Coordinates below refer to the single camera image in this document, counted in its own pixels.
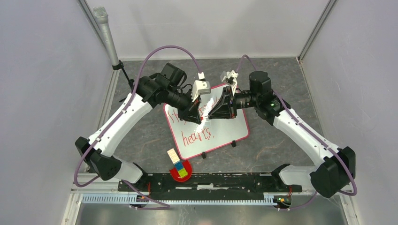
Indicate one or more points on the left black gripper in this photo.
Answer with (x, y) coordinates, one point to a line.
(191, 113)

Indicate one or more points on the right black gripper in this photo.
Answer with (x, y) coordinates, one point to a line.
(222, 108)

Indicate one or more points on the pink framed whiteboard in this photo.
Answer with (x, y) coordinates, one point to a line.
(192, 139)

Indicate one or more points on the silver microphone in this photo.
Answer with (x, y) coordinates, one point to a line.
(101, 18)

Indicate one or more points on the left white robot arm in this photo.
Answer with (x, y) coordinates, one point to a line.
(148, 92)

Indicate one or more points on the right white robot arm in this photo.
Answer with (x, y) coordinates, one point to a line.
(334, 167)

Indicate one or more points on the white toy brick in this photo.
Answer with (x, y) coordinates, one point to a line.
(173, 156)

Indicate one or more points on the blue toy brick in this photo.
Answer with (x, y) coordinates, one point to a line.
(179, 166)

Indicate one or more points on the green toy brick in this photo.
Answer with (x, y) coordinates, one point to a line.
(182, 173)

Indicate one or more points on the red curved toy base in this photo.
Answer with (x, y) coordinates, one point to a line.
(175, 176)

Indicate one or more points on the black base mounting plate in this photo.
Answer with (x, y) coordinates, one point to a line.
(214, 186)

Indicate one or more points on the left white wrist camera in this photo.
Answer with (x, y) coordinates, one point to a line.
(200, 88)

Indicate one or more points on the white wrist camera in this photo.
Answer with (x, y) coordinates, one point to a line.
(230, 78)
(200, 88)

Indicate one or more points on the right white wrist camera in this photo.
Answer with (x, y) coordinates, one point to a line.
(230, 78)

